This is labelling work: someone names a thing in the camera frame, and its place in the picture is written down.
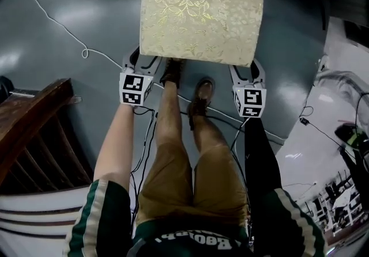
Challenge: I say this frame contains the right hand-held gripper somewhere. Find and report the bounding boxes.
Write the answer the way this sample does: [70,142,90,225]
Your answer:
[228,58,268,118]

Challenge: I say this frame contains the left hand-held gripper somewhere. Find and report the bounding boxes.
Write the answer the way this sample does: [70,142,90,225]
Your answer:
[118,44,163,107]

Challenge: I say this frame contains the cream upholstered stool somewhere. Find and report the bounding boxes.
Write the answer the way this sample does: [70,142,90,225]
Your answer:
[138,0,265,68]

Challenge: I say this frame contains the person's right forearm black sleeve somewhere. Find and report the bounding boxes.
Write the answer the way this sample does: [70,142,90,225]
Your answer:
[243,116,285,196]

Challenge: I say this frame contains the person's left forearm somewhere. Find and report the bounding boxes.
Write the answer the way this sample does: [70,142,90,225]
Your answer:
[92,103,137,188]

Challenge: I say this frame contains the brown left shoe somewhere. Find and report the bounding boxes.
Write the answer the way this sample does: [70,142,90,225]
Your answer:
[159,58,187,90]

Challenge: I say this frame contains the brown shoe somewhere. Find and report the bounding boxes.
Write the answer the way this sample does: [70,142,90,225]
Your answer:
[186,76,217,120]
[159,58,187,90]

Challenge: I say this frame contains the brown right shoe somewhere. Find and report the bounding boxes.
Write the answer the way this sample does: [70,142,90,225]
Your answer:
[186,76,217,120]

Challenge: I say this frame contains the person's left leg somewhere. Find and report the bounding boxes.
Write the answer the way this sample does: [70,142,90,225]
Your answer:
[155,79,189,150]

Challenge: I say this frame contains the person's leg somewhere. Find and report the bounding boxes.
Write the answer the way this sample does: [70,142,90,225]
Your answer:
[190,112,229,155]
[155,79,189,150]

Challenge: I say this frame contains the person's right leg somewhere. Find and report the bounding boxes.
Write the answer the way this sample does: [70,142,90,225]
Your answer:
[190,112,229,155]

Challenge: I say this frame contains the tan shorts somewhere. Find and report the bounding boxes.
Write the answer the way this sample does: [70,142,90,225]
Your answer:
[135,141,251,227]

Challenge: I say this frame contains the green striped shirt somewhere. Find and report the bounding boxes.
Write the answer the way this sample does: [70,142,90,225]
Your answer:
[61,179,329,257]

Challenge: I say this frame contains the white striped bed base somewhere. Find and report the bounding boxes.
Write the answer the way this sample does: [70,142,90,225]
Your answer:
[0,188,91,251]

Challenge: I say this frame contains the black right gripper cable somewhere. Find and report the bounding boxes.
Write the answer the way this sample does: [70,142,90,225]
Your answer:
[229,116,256,251]

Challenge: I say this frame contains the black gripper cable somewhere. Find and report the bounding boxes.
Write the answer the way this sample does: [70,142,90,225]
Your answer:
[130,104,158,241]
[229,116,256,251]

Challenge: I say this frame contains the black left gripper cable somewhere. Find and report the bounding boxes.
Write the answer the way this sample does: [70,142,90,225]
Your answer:
[130,104,158,241]

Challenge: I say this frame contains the white floor cable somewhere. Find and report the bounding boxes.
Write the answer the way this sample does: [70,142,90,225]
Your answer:
[7,0,289,148]

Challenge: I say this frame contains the dark wooden bed frame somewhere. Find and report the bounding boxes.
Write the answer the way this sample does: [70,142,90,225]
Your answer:
[0,77,95,196]

